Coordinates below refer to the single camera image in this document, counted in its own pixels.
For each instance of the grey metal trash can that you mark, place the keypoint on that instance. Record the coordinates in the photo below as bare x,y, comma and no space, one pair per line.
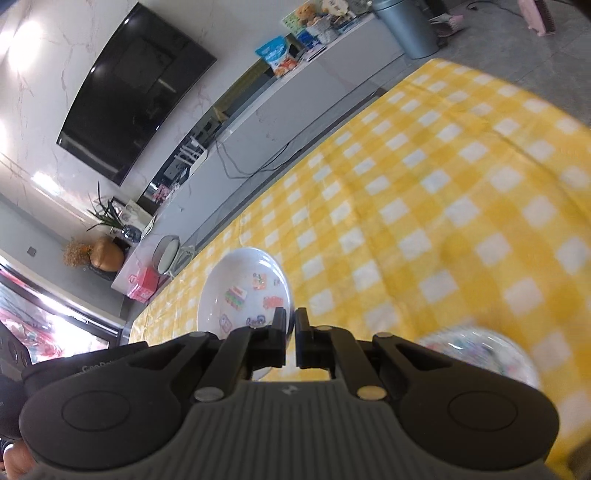
406,27

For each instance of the large pink box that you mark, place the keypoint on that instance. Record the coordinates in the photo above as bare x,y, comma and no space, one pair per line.
143,284

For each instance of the black wall television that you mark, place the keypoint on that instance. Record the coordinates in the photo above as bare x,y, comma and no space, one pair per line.
134,87

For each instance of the green plant in blue vase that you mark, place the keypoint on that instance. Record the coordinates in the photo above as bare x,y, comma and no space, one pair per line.
113,217

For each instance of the white round stool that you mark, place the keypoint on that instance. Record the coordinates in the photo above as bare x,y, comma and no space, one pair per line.
166,254

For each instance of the white picture frame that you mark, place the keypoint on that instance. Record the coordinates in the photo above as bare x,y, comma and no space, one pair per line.
136,214

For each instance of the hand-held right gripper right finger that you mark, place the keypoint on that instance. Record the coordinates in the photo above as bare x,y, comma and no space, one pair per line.
302,344

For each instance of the white router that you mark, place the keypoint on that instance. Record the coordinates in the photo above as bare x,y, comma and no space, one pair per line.
193,154

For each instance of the white bowl with colourful print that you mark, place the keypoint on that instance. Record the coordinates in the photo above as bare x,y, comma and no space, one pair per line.
240,277

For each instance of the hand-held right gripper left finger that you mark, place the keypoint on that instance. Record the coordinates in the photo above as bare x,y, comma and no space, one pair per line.
277,341

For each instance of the person's left hand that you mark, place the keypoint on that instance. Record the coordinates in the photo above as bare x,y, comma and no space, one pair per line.
18,464

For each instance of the yellow checked tablecloth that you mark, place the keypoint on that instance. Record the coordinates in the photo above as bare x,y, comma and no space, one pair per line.
438,184

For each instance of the long white television console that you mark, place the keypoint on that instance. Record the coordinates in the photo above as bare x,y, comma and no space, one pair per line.
295,106

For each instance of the green printed board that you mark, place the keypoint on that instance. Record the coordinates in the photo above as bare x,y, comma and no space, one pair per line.
292,22

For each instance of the brown ceramic jar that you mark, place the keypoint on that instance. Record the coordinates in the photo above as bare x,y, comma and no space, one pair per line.
107,254

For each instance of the dried yellow flower bunch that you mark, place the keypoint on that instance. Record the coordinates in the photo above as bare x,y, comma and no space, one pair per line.
76,253

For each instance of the round beige fan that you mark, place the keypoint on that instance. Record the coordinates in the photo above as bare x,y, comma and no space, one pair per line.
334,7

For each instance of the clear floral glass plate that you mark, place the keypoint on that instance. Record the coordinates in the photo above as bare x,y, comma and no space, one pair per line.
480,355

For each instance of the pink fan heater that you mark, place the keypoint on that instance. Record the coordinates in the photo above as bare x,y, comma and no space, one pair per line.
538,16

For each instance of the brown teddy bear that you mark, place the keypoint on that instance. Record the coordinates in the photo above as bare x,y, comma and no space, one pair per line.
308,16

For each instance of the blue snack bag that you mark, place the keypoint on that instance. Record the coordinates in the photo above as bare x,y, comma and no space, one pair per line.
277,55

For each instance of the blue box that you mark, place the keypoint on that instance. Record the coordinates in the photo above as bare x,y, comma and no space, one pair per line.
308,39

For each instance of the small pink box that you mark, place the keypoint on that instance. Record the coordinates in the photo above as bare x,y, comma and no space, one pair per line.
162,194

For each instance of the pink slippers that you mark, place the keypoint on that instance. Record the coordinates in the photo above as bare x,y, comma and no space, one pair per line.
447,24

